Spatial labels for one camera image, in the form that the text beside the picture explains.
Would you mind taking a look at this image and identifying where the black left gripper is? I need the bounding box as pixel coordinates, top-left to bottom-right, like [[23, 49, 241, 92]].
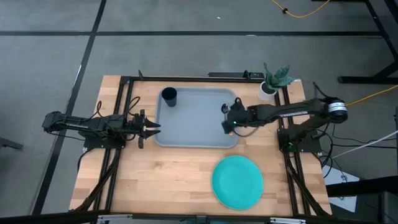
[[125, 108, 162, 150]]

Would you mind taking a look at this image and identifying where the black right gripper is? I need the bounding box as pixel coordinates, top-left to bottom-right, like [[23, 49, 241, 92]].
[[221, 101, 250, 136]]

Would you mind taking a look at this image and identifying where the black plastic cup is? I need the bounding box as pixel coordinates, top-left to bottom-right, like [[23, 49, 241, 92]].
[[160, 86, 178, 108]]

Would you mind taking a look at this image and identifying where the grey plastic tray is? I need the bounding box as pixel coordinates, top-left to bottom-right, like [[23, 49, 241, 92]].
[[153, 86, 240, 149]]

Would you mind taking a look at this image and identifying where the teal plastic plate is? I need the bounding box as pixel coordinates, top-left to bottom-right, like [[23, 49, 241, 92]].
[[211, 155, 265, 211]]

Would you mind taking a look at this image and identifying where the black power strip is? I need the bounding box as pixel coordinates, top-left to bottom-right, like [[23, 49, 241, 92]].
[[208, 71, 266, 79]]

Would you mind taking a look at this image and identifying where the white plant pot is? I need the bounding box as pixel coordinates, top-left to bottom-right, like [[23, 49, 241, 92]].
[[257, 81, 280, 102]]

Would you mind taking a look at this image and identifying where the green leafy plant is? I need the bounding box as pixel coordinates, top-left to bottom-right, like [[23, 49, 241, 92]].
[[262, 62, 297, 91]]

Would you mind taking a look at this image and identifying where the white paper sheet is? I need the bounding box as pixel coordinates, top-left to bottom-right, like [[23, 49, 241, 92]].
[[321, 164, 361, 213]]

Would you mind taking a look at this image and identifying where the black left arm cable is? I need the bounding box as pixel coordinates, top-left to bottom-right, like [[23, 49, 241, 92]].
[[95, 96, 141, 125]]

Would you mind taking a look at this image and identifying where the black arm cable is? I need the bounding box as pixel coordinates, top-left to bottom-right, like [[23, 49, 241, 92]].
[[95, 96, 141, 125], [313, 124, 398, 180]]

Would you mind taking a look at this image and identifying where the black aluminium table frame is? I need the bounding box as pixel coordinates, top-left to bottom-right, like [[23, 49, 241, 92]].
[[70, 70, 333, 219]]

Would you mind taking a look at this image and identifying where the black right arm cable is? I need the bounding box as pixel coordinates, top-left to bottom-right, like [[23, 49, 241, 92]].
[[313, 124, 398, 180]]

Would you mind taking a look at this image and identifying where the yellow cable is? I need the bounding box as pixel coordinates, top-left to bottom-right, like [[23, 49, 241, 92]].
[[269, 0, 331, 19], [345, 84, 398, 107]]

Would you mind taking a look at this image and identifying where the white cable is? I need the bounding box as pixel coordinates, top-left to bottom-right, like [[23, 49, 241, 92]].
[[330, 129, 398, 160]]

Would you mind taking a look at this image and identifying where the black table leg frame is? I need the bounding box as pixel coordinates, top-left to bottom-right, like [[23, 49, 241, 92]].
[[310, 0, 398, 85]]

